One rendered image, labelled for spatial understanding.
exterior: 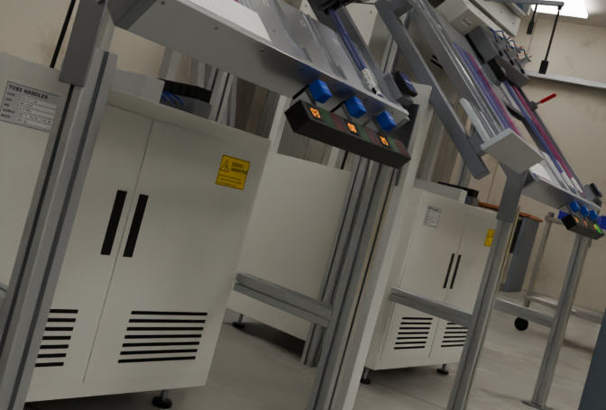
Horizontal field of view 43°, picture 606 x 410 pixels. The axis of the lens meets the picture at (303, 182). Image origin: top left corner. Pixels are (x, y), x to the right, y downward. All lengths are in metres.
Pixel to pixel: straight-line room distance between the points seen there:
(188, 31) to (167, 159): 0.47
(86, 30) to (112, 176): 0.48
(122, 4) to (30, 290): 0.37
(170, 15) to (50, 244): 0.32
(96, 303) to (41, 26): 3.27
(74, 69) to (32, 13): 3.59
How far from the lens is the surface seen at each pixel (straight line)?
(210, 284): 1.64
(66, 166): 0.95
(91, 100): 0.97
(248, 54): 1.13
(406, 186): 1.71
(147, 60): 5.26
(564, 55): 9.97
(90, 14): 0.96
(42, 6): 4.59
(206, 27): 1.05
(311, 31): 1.41
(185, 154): 1.50
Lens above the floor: 0.55
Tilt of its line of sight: level
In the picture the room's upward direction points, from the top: 15 degrees clockwise
